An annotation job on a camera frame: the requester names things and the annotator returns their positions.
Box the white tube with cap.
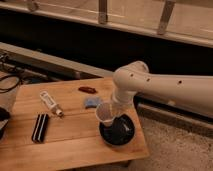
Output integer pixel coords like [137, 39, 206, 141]
[40, 91, 63, 117]

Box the metal railing bracket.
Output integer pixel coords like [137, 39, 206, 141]
[98, 0, 108, 24]
[157, 0, 176, 35]

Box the black ceramic bowl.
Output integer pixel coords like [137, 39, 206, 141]
[99, 114, 135, 146]

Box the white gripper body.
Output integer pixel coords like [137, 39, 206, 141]
[110, 95, 132, 118]

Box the black striped rectangular block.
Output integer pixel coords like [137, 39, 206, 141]
[31, 114, 49, 143]

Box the dark object at left edge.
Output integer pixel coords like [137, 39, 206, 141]
[0, 107, 10, 139]

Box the white ceramic cup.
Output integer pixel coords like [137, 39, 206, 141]
[95, 102, 115, 127]

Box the black cable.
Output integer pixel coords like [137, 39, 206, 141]
[0, 73, 23, 94]

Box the metal railing bracket middle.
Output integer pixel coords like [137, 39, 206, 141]
[98, 0, 108, 24]

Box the metal railing bracket right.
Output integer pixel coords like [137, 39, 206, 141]
[157, 0, 176, 35]

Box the small dark red object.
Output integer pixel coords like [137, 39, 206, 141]
[78, 87, 97, 94]

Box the blue sponge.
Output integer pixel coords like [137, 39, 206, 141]
[84, 97, 102, 108]

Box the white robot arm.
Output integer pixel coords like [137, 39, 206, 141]
[111, 61, 213, 119]

